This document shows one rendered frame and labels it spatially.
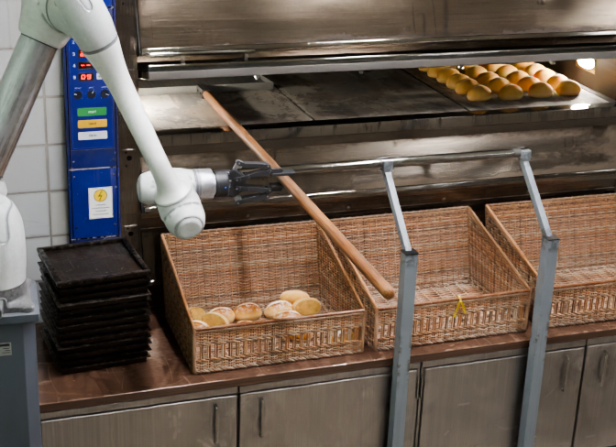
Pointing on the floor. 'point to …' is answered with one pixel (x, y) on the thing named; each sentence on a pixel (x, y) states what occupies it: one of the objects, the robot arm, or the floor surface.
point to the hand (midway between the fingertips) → (282, 179)
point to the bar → (548, 256)
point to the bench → (339, 396)
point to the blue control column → (100, 158)
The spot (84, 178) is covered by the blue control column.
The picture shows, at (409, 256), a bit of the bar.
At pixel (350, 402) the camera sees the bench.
